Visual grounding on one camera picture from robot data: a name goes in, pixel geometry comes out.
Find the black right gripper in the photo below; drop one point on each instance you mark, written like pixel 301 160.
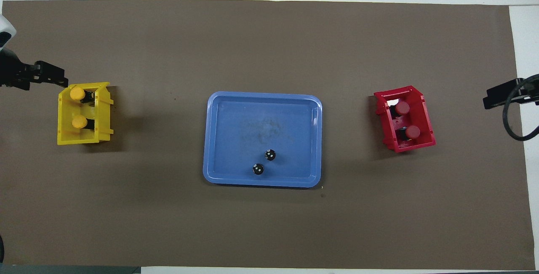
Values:
pixel 531 91

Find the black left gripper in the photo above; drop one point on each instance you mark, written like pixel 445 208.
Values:
pixel 14 70

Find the yellow push button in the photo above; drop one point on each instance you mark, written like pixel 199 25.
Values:
pixel 77 93
pixel 78 122

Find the red push button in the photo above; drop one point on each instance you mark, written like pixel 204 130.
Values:
pixel 403 107
pixel 412 132

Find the yellow plastic bin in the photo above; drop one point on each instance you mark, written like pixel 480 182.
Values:
pixel 65 135

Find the red plastic bin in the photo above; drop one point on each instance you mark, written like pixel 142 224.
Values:
pixel 423 118

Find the blue plastic tray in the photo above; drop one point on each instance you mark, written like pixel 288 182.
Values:
pixel 290 118

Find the black cylindrical capacitor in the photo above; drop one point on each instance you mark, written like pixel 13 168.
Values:
pixel 257 168
pixel 270 155

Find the brown paper mat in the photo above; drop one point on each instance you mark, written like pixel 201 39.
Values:
pixel 269 232

